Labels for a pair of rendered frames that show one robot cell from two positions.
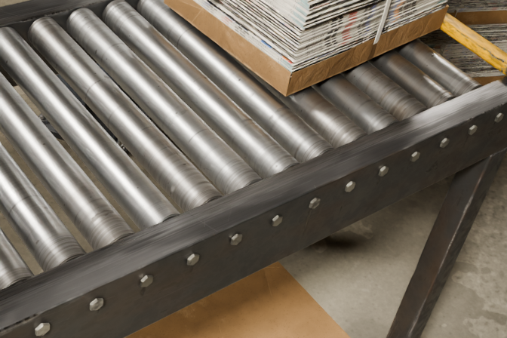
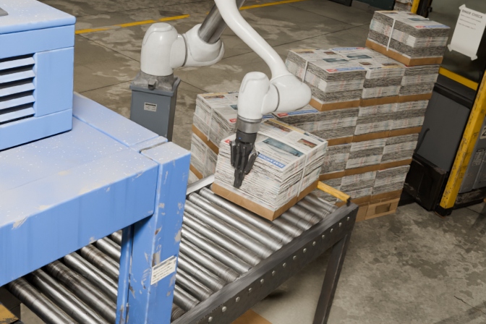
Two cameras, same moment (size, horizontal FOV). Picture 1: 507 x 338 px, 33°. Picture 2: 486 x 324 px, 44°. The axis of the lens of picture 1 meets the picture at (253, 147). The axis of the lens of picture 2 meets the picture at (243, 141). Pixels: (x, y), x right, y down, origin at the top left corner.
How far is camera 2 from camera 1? 1.08 m
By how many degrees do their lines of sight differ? 17
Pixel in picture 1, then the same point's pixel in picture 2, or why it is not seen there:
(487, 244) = (341, 286)
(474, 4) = not seen: hidden behind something
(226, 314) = not seen: outside the picture
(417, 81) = (315, 208)
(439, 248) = (330, 279)
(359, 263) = (286, 303)
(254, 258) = (277, 281)
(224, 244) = (270, 275)
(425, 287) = (326, 299)
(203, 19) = (231, 196)
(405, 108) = (314, 219)
